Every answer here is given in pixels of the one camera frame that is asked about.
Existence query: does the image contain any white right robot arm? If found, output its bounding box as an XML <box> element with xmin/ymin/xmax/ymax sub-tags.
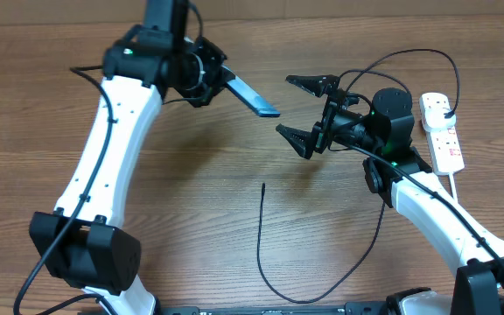
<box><xmin>276</xmin><ymin>74</ymin><xmax>504</xmax><ymax>314</ymax></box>

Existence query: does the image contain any black charger cable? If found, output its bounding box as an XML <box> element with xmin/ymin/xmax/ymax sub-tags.
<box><xmin>256</xmin><ymin>48</ymin><xmax>461</xmax><ymax>305</ymax></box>

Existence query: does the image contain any cardboard wall panel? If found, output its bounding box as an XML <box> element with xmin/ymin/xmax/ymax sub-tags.
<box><xmin>0</xmin><ymin>0</ymin><xmax>504</xmax><ymax>25</ymax></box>

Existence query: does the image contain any Samsung Galaxy smartphone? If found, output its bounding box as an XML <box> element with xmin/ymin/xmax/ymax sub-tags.
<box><xmin>222</xmin><ymin>66</ymin><xmax>280</xmax><ymax>118</ymax></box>

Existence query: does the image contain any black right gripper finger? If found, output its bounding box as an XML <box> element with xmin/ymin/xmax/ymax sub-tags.
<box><xmin>285</xmin><ymin>74</ymin><xmax>340</xmax><ymax>98</ymax></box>
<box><xmin>276</xmin><ymin>124</ymin><xmax>314</xmax><ymax>159</ymax></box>

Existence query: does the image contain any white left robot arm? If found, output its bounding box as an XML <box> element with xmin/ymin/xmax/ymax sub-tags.
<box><xmin>29</xmin><ymin>1</ymin><xmax>263</xmax><ymax>314</ymax></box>

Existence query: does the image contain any white charger plug adapter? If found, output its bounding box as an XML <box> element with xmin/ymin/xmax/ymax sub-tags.
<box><xmin>422</xmin><ymin>107</ymin><xmax>457</xmax><ymax>132</ymax></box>

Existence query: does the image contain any white power strip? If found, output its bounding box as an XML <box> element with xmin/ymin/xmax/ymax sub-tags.
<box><xmin>419</xmin><ymin>92</ymin><xmax>465</xmax><ymax>175</ymax></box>

